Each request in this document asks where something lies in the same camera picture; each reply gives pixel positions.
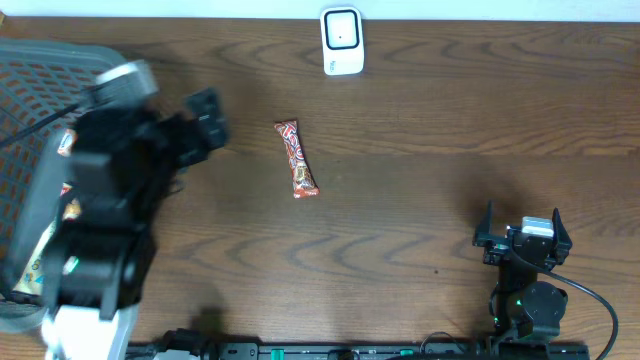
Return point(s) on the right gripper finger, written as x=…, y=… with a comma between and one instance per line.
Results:
x=483, y=229
x=561, y=237

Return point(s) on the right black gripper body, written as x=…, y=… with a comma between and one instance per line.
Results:
x=496, y=250

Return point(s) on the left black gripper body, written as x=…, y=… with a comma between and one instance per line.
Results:
x=175, y=137

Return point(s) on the small orange snack box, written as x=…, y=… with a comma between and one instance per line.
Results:
x=66, y=143

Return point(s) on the red Top chocolate bar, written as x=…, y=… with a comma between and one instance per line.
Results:
x=303, y=182

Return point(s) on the yellow chips bag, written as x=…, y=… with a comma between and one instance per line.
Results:
x=47, y=206

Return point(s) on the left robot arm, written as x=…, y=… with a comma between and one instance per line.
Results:
x=95, y=266

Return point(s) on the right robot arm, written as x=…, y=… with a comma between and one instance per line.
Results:
x=525, y=309

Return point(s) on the white barcode scanner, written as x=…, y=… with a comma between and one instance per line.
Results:
x=342, y=41

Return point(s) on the grey plastic basket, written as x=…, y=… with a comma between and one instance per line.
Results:
x=42, y=85

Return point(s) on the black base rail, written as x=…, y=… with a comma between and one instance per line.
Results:
x=187, y=344

